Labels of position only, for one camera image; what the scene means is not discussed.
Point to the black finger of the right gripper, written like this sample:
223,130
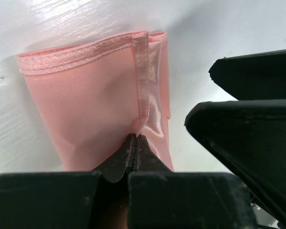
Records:
249,138
259,76

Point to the pink satin napkin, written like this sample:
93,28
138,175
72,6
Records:
92,96

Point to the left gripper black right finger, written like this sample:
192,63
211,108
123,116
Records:
162,199

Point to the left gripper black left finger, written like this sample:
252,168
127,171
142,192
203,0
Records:
97,199

